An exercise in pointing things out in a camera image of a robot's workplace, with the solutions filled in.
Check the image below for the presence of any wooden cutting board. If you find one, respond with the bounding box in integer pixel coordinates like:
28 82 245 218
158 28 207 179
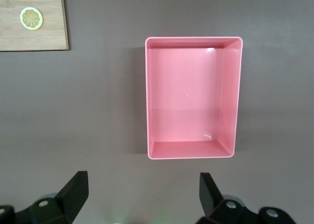
0 0 70 52

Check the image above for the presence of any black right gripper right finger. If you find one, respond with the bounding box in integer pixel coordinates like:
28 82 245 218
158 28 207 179
199 172 295 224

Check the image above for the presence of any pink plastic bin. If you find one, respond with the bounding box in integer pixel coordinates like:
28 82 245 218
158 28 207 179
144 36 244 160

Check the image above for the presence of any lemon slice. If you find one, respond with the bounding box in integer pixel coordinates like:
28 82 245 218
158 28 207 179
20 6 44 31

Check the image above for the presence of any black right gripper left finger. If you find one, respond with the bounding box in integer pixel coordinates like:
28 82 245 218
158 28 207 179
0 170 89 224

